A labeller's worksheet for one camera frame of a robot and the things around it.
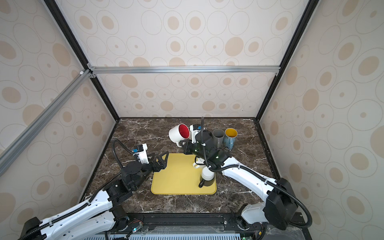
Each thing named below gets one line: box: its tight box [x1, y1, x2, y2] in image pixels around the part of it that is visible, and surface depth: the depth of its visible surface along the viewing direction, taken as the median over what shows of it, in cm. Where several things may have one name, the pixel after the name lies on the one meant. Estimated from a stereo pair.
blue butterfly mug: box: [223, 127, 238, 151], surface depth 99 cm
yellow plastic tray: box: [151, 153, 217, 195], surface depth 87 cm
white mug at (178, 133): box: [168, 123, 191, 148], surface depth 78 cm
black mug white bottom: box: [198, 166, 215, 188], surface depth 83 cm
